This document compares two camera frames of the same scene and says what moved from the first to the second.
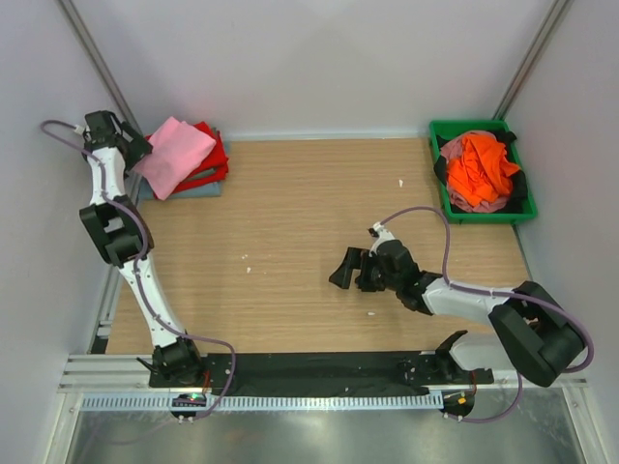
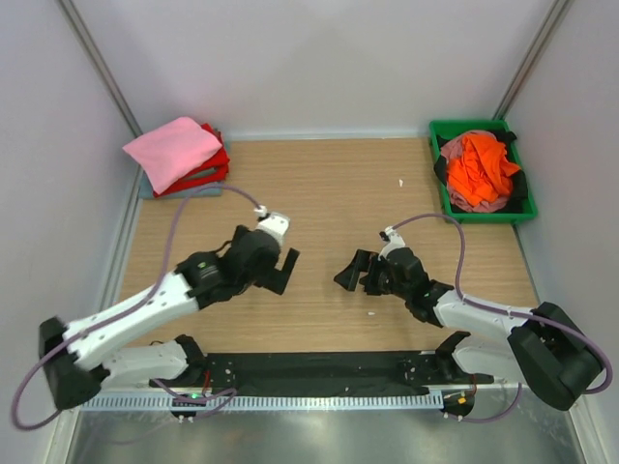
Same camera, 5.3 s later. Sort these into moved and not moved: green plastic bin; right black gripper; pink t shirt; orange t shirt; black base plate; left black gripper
Moved: pink t shirt; left black gripper
Not moved: right black gripper; black base plate; orange t shirt; green plastic bin
